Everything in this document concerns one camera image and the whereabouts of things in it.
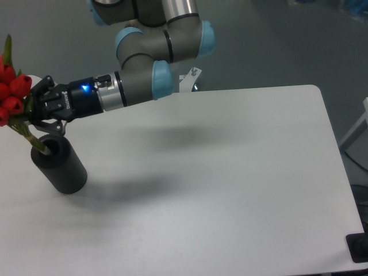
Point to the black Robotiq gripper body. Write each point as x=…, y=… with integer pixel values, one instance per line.
x=78, y=99

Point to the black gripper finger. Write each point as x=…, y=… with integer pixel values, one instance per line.
x=57, y=127
x=44, y=86

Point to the red tulip bouquet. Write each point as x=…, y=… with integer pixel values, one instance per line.
x=17, y=100

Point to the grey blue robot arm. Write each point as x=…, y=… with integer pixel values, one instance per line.
x=156, y=34

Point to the dark grey ribbed vase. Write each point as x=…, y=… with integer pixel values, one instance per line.
x=62, y=167

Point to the white rounded chair part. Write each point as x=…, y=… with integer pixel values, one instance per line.
x=35, y=79

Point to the white furniture leg at right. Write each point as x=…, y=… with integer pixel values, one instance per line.
x=355, y=131

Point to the black device at table corner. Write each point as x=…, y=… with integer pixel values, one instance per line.
x=357, y=245

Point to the white pedestal base frame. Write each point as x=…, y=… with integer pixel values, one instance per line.
x=189, y=82

